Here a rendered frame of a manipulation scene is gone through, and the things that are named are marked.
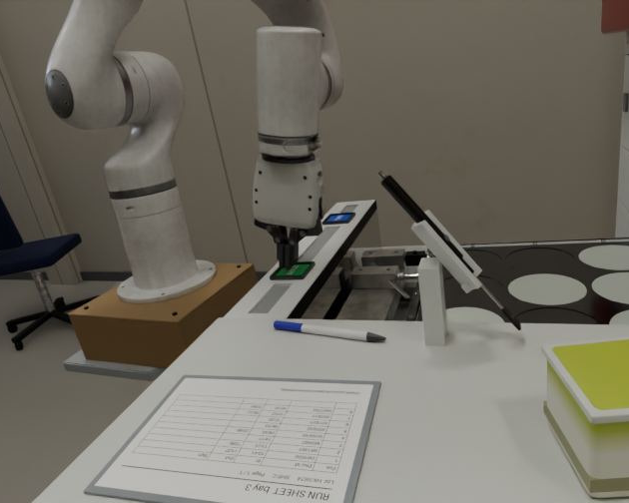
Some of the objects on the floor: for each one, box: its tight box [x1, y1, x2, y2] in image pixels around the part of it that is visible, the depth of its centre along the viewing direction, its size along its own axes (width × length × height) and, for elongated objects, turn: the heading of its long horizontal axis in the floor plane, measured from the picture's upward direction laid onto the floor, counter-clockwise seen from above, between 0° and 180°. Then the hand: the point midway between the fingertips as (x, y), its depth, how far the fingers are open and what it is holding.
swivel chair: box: [0, 164, 100, 350], centre depth 294 cm, size 66×63×113 cm
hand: (288, 253), depth 71 cm, fingers closed
